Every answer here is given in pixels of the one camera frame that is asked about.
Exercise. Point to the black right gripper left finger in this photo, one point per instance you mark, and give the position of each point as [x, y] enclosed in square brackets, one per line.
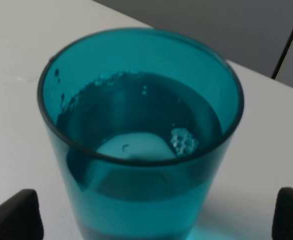
[20, 217]

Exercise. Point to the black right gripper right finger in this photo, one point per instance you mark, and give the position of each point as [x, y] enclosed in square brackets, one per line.
[282, 225]

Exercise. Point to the teal transparent plastic cup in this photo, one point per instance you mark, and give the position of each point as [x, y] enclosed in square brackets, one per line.
[139, 120]

